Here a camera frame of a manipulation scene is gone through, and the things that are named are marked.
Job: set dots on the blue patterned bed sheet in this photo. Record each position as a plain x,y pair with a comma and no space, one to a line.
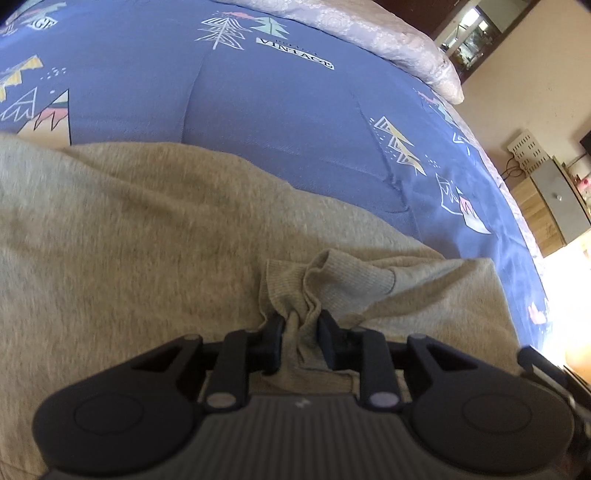
319,112

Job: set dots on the grey sweatpants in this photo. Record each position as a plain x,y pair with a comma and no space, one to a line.
110,250

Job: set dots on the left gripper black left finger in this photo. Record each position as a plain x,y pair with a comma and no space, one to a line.
216,374

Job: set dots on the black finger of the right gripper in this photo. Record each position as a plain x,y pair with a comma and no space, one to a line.
562,380

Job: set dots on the white perforated wall box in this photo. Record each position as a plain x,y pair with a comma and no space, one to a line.
528,152

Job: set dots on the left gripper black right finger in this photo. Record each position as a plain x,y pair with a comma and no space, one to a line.
388,368

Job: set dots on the black wall television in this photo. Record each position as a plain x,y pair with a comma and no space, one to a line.
586,143

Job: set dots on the white rolled quilt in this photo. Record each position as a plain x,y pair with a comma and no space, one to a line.
373,28

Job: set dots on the wood and grey cabinet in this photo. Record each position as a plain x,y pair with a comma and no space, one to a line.
553,208

